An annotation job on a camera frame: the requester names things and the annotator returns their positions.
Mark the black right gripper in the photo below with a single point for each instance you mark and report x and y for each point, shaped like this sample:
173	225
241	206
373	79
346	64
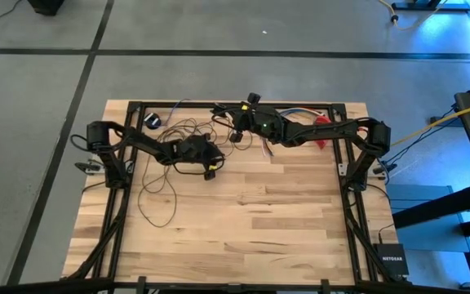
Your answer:
267	122

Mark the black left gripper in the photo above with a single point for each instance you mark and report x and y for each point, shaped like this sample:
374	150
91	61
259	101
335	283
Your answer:
196	151

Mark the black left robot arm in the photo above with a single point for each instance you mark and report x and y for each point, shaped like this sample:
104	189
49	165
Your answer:
145	143

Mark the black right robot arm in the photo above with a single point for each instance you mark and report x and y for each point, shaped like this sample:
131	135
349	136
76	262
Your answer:
333	128

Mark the blue round device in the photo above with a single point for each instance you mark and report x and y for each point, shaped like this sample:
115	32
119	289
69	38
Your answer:
152	121

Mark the red tape dispenser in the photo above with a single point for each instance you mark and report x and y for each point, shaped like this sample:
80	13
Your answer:
322	120

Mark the black stand base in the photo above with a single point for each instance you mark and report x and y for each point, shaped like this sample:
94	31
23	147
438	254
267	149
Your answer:
426	6

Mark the black Netgear network switch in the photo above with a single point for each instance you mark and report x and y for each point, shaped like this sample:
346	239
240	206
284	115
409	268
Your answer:
391	259

